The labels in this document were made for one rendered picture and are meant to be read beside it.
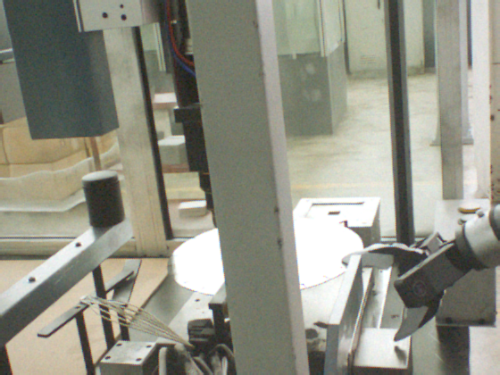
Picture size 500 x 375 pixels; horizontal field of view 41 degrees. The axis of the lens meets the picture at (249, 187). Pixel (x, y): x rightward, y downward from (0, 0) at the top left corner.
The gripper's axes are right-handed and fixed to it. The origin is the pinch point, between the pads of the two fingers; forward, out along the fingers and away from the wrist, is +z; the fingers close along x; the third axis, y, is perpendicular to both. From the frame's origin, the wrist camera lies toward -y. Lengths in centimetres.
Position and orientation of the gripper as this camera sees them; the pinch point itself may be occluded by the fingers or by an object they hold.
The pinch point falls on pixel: (364, 303)
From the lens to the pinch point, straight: 107.7
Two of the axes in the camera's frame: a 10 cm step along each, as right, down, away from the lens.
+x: -5.4, -8.4, 0.5
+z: -6.6, 4.6, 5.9
